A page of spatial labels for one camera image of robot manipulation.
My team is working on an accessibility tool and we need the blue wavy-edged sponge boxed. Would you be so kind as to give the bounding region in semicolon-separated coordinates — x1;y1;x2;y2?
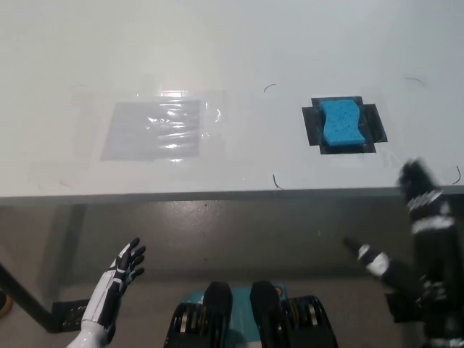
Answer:
318;99;366;146

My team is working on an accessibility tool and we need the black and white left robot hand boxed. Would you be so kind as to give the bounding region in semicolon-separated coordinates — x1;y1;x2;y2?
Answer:
80;237;147;328

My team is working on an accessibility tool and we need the clear plastic sheet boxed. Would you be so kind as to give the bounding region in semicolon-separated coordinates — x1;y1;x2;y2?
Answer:
99;99;202;162

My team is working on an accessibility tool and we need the orange round object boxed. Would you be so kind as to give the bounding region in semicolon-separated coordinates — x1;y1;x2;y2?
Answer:
0;287;15;320

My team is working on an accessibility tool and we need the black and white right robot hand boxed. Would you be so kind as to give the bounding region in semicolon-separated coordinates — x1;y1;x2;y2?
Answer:
342;157;464;339

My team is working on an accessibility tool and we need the black metal table brace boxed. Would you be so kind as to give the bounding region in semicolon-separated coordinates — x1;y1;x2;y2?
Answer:
0;260;56;333

